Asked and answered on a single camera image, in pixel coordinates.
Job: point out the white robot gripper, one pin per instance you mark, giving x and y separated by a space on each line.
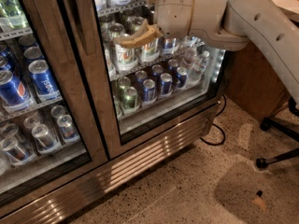
173 12

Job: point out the fridge glass door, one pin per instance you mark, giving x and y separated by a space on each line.
139 94
35 30

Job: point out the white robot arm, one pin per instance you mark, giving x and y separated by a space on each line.
230 25

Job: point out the stainless fridge base grille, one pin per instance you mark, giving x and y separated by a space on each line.
118 168

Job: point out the silver blue energy can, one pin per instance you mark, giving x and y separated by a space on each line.
168 45

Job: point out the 7up can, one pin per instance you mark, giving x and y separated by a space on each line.
125 59
149 52

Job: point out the front 7up can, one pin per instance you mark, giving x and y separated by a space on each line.
125 59

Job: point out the blue can lower shelf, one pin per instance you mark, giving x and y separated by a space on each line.
148 91

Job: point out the clear water bottle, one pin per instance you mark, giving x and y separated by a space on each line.
198 67

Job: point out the green can lower shelf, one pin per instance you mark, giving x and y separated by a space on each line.
129 102

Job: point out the front blue pepsi can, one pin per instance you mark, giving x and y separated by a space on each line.
43 79

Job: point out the blue pepsi can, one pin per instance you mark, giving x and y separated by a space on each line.
43 79
14 92

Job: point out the left blue pepsi can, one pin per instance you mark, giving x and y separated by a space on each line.
14 92

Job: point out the silver can bottom left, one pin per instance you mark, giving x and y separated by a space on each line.
46 140

